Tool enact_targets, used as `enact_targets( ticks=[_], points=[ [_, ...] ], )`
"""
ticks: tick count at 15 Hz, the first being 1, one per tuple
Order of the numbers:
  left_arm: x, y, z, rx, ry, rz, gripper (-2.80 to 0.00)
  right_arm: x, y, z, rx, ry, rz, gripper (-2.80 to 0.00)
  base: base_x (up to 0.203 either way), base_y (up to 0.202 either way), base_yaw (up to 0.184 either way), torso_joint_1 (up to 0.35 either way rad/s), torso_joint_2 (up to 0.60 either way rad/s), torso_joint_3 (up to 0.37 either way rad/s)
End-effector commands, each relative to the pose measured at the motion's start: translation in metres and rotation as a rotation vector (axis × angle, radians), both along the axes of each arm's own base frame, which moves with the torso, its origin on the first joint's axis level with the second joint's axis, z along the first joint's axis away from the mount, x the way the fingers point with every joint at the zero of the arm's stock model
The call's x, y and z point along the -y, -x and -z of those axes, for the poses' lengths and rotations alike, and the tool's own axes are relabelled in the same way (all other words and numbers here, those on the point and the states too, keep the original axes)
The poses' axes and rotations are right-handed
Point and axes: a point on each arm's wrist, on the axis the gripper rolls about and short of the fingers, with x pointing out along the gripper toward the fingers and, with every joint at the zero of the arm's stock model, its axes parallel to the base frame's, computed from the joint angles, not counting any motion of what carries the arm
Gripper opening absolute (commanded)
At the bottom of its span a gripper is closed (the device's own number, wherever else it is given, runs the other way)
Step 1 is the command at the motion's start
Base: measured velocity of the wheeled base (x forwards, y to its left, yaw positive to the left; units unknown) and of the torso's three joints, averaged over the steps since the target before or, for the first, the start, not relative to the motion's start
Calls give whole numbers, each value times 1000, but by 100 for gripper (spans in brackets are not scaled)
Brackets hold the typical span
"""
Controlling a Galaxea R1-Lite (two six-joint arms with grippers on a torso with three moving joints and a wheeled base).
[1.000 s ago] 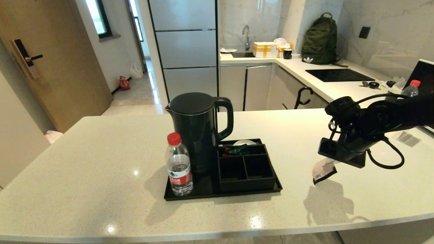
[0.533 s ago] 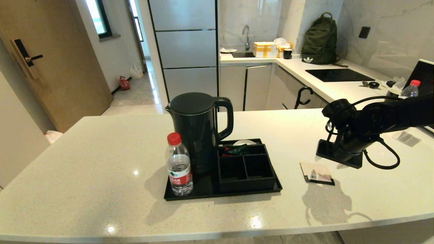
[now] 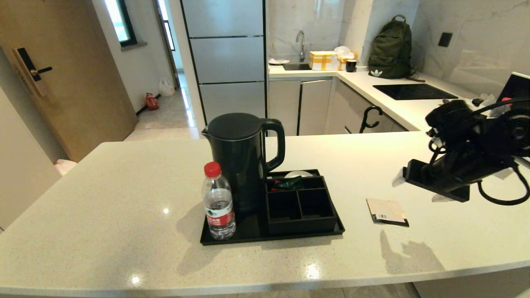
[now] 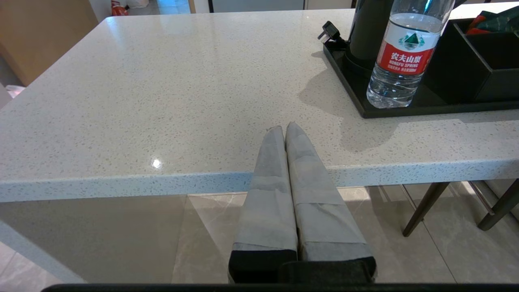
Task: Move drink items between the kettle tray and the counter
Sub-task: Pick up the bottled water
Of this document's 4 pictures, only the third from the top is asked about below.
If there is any black door lock handle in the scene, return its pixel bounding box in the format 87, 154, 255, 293
12, 48, 53, 97

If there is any grey refrigerator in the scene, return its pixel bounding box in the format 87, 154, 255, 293
181, 0, 267, 125

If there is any black microwave oven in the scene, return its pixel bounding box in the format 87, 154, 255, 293
497, 72, 530, 104

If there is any black induction cooktop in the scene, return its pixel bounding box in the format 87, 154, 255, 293
373, 84, 459, 101

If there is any grey counter cabinet front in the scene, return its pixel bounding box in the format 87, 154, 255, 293
327, 79, 408, 134

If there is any black compartment organizer box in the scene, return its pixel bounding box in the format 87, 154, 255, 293
265, 176, 338, 236

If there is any wooden door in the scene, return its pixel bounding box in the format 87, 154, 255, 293
0, 0, 138, 163

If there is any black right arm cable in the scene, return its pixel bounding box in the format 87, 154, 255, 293
472, 99, 530, 207

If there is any black umbrella handle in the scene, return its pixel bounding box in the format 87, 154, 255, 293
359, 106, 383, 134

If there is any brown paper packet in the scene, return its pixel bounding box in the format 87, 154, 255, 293
366, 198, 410, 227

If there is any yellow taped cardboard box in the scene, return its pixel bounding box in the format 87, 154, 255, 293
308, 51, 340, 71

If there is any black framed window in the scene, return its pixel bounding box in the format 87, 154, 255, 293
104, 0, 137, 47

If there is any red label water bottle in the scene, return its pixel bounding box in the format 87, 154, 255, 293
202, 161, 236, 240

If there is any black electric kettle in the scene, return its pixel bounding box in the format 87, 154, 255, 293
202, 113, 286, 212

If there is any green backpack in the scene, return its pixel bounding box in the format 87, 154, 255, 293
368, 15, 426, 82

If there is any black serving tray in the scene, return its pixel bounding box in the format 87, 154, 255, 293
200, 169, 345, 246

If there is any white trash bag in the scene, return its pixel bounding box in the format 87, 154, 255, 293
54, 159, 78, 176

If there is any white plastic bag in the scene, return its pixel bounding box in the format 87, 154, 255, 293
159, 77, 176, 96

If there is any chrome sink faucet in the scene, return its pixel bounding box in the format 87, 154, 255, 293
296, 30, 307, 62

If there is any grey cabinet door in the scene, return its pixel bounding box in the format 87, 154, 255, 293
299, 79, 333, 136
269, 79, 301, 136

